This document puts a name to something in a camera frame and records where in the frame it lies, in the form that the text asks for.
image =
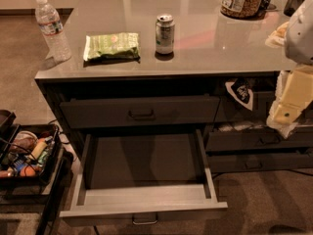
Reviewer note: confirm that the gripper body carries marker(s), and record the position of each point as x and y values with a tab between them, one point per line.
300	38

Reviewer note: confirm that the grey drawer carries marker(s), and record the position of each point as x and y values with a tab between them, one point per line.
231	110
143	179
257	139
94	113
260	162

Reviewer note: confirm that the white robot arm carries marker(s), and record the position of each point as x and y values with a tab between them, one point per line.
298	41

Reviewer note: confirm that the white cloth in drawer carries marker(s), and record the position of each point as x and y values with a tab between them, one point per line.
239	125

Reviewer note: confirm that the black white snack packet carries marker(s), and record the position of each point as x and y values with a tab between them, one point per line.
240	90

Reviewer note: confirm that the grey counter cabinet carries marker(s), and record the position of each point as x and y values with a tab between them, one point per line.
209	49

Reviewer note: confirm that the silver soda can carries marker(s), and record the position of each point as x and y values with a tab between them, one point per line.
165	27

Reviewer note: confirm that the green snack bag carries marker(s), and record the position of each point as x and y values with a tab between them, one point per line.
123	46

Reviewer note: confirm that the clear plastic water bottle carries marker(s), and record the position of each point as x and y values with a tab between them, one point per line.
52	29

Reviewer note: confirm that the black bin of items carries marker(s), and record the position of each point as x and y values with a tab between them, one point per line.
28	154

